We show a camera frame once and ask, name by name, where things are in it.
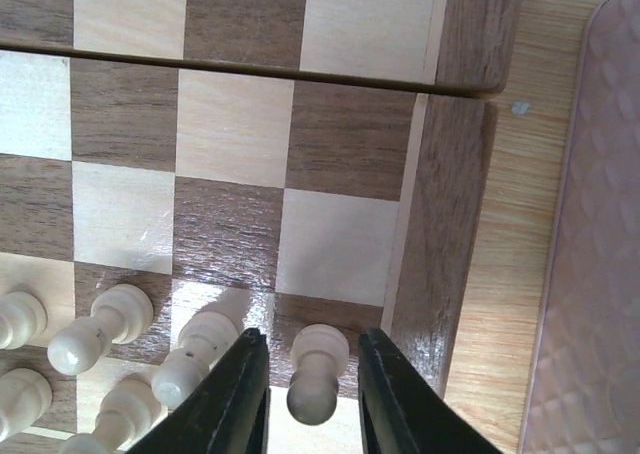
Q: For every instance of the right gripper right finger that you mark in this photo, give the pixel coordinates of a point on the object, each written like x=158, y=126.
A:
x=400, y=412

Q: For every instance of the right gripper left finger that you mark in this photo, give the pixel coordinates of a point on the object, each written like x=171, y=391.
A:
x=228, y=411

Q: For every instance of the light pawn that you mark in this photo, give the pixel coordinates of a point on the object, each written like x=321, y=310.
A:
x=319, y=356
x=120, y=315
x=201, y=342

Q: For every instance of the silver metal tray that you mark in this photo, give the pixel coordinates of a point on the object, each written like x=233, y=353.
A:
x=583, y=394

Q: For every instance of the wooden chess board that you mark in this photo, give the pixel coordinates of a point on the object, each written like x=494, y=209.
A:
x=209, y=153

